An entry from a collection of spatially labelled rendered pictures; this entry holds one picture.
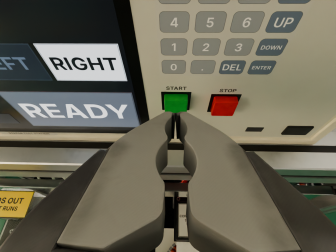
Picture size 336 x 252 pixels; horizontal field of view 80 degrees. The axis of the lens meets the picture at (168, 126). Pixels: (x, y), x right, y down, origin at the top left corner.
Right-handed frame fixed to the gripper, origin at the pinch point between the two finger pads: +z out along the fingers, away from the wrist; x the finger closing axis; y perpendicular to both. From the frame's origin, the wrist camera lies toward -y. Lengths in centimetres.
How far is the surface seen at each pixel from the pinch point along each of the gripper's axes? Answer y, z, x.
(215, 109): 1.6, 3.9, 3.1
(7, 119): 3.8, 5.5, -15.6
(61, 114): 2.9, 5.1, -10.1
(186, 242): 32.2, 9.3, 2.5
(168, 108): 1.6, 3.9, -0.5
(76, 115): 3.1, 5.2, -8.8
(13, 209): 14.5, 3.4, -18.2
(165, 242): 41.0, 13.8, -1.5
